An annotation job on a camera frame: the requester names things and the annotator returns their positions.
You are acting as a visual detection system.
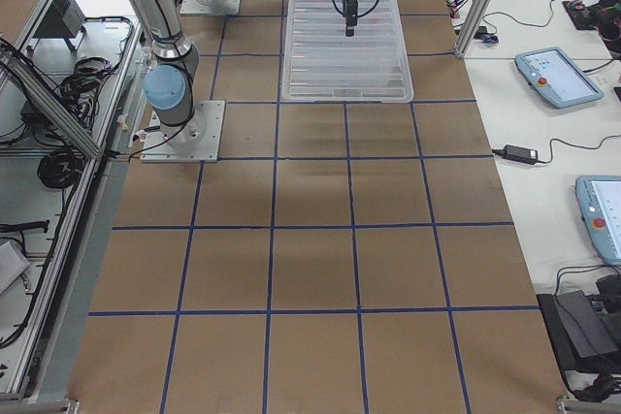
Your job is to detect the translucent plastic box lid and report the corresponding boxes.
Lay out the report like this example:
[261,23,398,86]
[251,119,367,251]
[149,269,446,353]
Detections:
[281,0,413,104]

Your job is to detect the grey control box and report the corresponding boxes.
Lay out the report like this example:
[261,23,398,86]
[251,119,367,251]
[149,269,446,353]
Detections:
[33,0,85,52]

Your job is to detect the upper blue teach pendant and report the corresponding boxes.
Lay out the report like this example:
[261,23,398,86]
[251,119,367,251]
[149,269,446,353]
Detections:
[514,47,604,109]

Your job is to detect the blue teach pendant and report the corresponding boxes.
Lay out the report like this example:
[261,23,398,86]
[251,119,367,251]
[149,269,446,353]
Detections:
[514,47,604,109]
[575,175,620,266]

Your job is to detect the black power adapter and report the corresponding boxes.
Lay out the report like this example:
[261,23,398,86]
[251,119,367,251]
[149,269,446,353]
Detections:
[492,144,539,165]

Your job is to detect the black electronics board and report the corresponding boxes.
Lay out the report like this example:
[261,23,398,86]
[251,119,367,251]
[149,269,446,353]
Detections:
[562,0,606,30]

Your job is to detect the lower blue teach pendant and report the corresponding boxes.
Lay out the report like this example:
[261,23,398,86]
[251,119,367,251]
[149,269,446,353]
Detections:
[575,175,620,266]

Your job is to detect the black tangled cables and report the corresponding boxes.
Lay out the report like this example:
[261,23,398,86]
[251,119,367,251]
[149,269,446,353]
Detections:
[51,56,122,130]

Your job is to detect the black coiled cable bundle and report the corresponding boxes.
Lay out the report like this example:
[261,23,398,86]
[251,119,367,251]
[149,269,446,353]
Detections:
[37,146,83,190]

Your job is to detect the aluminium frame diagonal strut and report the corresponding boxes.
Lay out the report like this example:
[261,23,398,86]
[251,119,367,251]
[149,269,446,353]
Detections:
[1,39,103,159]

